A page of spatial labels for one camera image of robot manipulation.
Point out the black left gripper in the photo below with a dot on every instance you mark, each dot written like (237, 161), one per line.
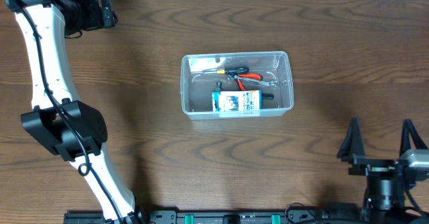
(105, 13)

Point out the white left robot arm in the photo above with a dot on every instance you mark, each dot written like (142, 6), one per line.
(59, 120)

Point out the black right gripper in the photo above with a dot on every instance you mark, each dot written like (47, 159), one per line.
(369, 166)

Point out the blue white screwdriver box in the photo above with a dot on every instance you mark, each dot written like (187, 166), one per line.
(223, 101)

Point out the small black-handled hammer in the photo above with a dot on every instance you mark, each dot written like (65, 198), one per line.
(264, 95)

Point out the silver combination wrench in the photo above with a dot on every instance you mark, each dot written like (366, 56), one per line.
(271, 83)

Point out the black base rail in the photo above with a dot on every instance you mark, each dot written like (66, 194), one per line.
(292, 215)

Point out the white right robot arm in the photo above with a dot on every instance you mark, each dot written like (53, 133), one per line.
(411, 212)

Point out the red-handled pliers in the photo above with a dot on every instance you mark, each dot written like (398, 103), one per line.
(249, 75)

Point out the black yellow screwdriver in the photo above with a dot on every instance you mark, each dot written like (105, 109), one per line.
(230, 71)

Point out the clear plastic container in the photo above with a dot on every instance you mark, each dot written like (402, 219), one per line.
(196, 88)

